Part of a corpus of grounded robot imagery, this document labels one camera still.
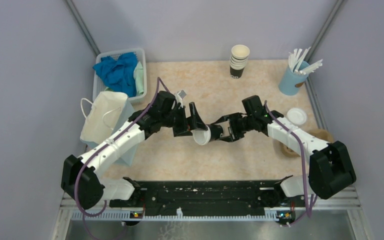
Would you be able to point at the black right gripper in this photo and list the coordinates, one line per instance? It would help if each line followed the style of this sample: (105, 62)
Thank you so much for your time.
(234, 134)

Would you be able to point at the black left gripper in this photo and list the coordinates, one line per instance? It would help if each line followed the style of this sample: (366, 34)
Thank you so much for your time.
(190, 123)

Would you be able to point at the translucent plastic cup lid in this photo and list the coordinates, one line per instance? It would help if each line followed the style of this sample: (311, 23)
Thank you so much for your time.
(202, 137)

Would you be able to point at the stack of paper cups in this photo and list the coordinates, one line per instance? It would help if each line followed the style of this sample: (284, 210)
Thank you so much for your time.
(238, 60)

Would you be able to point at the light blue paper bag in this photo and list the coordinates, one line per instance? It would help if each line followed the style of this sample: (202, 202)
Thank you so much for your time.
(104, 116)

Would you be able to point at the single black paper cup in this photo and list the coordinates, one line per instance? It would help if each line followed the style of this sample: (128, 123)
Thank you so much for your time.
(216, 132)

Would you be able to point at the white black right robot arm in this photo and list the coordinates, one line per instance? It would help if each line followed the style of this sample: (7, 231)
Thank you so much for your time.
(326, 166)

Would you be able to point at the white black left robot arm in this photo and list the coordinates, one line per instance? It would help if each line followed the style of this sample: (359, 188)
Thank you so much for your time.
(80, 175)

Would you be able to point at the stack of plastic lids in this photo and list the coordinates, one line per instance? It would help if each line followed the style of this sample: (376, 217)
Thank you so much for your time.
(297, 116)

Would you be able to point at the blue straw holder cup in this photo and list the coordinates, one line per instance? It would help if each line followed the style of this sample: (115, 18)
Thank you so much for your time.
(291, 82)

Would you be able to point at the brown pulp cup carrier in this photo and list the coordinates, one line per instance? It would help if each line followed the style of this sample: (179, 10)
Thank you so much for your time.
(318, 133)

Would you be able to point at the blue cloth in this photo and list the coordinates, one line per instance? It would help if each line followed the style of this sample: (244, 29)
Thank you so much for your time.
(118, 75)

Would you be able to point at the white wrapped straws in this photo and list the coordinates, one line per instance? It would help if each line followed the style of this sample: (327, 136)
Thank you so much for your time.
(296, 60)

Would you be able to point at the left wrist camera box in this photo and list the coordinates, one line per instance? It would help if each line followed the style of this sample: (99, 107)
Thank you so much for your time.
(179, 96)

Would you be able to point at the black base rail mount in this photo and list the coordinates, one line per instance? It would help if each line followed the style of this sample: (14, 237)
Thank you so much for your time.
(208, 200)

